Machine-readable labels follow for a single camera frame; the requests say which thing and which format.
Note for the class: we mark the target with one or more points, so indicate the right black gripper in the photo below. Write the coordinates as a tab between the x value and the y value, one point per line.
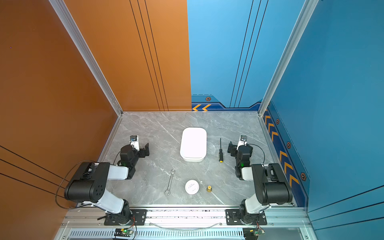
235	150

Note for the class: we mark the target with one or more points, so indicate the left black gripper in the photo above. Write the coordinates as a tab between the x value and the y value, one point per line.
142	150

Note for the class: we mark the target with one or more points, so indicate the black yellow screwdriver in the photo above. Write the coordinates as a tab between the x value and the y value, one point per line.
221	155

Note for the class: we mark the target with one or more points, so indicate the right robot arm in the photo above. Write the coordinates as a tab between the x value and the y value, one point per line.
270	184

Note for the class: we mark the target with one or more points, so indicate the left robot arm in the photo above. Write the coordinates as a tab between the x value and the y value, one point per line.
88	187

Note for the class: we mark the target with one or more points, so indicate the white plastic bin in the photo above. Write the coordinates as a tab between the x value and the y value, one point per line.
194	144

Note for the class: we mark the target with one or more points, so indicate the silver wrench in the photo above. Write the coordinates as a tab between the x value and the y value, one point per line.
168	190

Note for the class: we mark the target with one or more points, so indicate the white round lid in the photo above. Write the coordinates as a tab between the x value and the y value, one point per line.
192	187

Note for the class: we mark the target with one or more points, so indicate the left green circuit board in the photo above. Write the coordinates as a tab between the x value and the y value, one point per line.
124	234

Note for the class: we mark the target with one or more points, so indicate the right circuit board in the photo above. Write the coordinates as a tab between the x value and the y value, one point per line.
251	233

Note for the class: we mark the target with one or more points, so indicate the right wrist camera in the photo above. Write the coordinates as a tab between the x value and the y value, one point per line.
242	141

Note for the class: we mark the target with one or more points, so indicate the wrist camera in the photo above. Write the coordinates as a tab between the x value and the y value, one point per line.
134	142
242	141

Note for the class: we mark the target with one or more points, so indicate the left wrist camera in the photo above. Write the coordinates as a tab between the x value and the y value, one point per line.
134	142

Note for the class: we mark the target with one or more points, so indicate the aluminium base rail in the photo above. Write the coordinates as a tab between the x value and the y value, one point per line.
190	223

